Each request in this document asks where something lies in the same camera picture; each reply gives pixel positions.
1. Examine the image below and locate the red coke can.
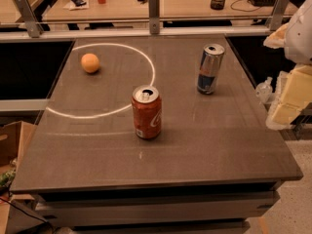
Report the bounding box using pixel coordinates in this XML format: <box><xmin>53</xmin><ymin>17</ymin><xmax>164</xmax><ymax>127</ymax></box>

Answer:
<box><xmin>132</xmin><ymin>85</ymin><xmax>162</xmax><ymax>139</ymax></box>

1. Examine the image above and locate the black mesh pen cup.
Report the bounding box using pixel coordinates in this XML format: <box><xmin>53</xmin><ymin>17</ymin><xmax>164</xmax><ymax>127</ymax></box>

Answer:
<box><xmin>211</xmin><ymin>0</ymin><xmax>226</xmax><ymax>10</ymax></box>

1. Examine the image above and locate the wooden background desk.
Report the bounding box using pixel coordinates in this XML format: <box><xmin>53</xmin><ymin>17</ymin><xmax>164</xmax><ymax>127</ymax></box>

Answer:
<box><xmin>44</xmin><ymin>0</ymin><xmax>273</xmax><ymax>22</ymax></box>

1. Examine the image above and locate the grey drawer cabinet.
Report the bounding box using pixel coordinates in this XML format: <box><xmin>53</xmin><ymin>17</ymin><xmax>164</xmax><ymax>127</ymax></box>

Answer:
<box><xmin>36</xmin><ymin>183</ymin><xmax>279</xmax><ymax>228</ymax></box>

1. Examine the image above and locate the cardboard box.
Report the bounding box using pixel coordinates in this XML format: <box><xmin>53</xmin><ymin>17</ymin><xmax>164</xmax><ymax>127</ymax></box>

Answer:
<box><xmin>0</xmin><ymin>121</ymin><xmax>36</xmax><ymax>167</ymax></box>

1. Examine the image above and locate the left metal bracket post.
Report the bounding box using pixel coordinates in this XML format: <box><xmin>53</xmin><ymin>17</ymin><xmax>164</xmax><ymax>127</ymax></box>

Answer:
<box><xmin>14</xmin><ymin>0</ymin><xmax>43</xmax><ymax>38</ymax></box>

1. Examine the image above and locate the metal bracket post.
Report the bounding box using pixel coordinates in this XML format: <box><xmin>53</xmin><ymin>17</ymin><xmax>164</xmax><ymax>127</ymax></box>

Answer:
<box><xmin>265</xmin><ymin>0</ymin><xmax>290</xmax><ymax>31</ymax></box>
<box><xmin>14</xmin><ymin>0</ymin><xmax>43</xmax><ymax>38</ymax></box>
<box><xmin>148</xmin><ymin>0</ymin><xmax>160</xmax><ymax>34</ymax></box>

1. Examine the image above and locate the blue silver energy drink can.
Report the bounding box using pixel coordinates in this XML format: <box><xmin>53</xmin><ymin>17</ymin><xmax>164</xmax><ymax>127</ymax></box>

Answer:
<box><xmin>197</xmin><ymin>43</ymin><xmax>225</xmax><ymax>95</ymax></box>

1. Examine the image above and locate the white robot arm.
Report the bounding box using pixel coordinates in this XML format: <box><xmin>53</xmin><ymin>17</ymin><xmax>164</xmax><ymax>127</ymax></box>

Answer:
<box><xmin>263</xmin><ymin>0</ymin><xmax>312</xmax><ymax>130</ymax></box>

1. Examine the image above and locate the middle metal bracket post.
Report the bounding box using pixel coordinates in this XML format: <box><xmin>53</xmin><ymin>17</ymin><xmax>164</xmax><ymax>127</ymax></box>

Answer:
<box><xmin>148</xmin><ymin>0</ymin><xmax>160</xmax><ymax>34</ymax></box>

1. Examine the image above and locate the right metal bracket post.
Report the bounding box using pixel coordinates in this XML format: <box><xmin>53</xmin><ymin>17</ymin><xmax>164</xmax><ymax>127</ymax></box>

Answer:
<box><xmin>265</xmin><ymin>0</ymin><xmax>290</xmax><ymax>31</ymax></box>

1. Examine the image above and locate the black cable on floor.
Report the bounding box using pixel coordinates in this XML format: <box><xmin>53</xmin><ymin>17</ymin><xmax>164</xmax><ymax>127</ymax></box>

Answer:
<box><xmin>0</xmin><ymin>197</ymin><xmax>50</xmax><ymax>224</ymax></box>

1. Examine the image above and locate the orange fruit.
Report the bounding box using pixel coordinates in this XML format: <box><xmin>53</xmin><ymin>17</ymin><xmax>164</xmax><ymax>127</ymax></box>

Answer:
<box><xmin>81</xmin><ymin>54</ymin><xmax>99</xmax><ymax>73</ymax></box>

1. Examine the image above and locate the clear sanitizer bottle left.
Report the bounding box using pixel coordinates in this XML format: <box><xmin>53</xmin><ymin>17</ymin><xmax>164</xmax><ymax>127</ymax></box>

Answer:
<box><xmin>255</xmin><ymin>77</ymin><xmax>273</xmax><ymax>103</ymax></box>

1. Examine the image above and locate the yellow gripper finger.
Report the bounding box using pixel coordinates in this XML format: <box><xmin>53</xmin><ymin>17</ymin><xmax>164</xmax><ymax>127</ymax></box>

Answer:
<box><xmin>265</xmin><ymin>64</ymin><xmax>312</xmax><ymax>130</ymax></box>
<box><xmin>263</xmin><ymin>23</ymin><xmax>289</xmax><ymax>49</ymax></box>

